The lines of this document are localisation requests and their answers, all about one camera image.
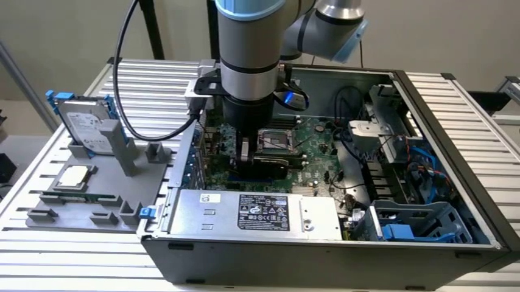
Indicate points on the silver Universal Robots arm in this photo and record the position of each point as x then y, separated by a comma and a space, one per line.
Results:
248, 36

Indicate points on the silver chipset heatsink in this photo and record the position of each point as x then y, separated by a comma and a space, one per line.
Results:
305, 191

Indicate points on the coin cell battery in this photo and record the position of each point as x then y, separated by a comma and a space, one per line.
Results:
320, 127

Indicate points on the green graphics card black cooler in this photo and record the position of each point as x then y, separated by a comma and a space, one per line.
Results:
264, 170

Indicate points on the installed RAM stick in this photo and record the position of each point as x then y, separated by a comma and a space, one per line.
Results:
295, 159

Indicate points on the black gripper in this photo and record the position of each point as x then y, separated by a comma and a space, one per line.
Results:
248, 115

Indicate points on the grey plastic disk bay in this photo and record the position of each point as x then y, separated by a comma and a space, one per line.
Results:
439, 219

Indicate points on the metal drive bracket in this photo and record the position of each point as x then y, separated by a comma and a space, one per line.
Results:
385, 130

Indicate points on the grey parts rack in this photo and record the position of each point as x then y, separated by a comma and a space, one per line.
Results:
81, 213

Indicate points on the aluminium post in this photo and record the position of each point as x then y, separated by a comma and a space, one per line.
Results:
25, 88

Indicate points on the aluminium frame profile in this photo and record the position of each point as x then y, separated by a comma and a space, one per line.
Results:
508, 88

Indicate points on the green motherboard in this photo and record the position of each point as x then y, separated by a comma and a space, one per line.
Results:
313, 170

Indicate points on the black box on desk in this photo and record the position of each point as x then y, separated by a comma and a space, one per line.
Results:
6, 167

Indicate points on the CPU socket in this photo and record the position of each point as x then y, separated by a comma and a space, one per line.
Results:
280, 141

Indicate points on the black stand pole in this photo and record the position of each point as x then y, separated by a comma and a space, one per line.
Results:
154, 36
212, 30

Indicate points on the silver power supply unit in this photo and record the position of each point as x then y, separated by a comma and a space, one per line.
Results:
228, 213

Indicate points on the hard disk blue caddy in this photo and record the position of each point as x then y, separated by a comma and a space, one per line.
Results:
83, 121

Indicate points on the silver CPU chip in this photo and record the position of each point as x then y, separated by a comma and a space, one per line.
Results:
75, 179

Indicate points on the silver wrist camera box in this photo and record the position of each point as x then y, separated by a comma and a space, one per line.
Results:
293, 99

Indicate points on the black open PC case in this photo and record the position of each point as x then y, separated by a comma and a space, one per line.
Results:
284, 264

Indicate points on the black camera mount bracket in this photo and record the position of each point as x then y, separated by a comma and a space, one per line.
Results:
208, 85

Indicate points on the blue case latch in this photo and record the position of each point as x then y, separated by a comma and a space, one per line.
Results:
146, 213

